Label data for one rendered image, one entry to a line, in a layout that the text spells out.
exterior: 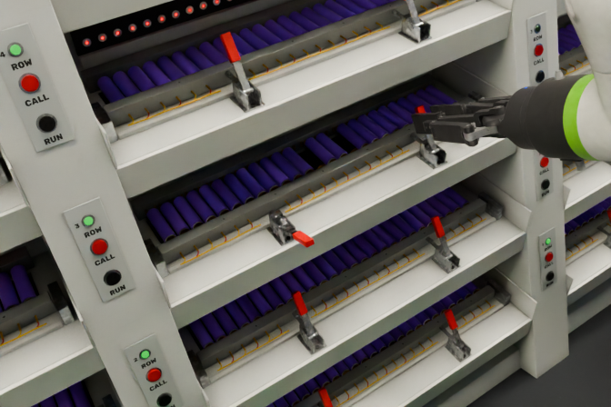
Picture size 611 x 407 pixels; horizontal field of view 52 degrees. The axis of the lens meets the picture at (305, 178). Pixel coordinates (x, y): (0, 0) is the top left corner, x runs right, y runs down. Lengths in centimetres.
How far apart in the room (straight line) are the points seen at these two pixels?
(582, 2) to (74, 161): 51
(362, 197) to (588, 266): 62
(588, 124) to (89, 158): 51
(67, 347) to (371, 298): 46
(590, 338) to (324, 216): 75
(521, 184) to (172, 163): 61
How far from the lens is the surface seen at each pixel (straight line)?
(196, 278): 83
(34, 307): 84
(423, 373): 117
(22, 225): 73
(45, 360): 81
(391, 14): 93
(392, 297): 102
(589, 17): 61
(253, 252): 84
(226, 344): 96
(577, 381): 138
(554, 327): 134
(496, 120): 79
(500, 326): 125
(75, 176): 71
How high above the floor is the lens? 98
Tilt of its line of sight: 26 degrees down
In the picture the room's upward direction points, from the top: 13 degrees counter-clockwise
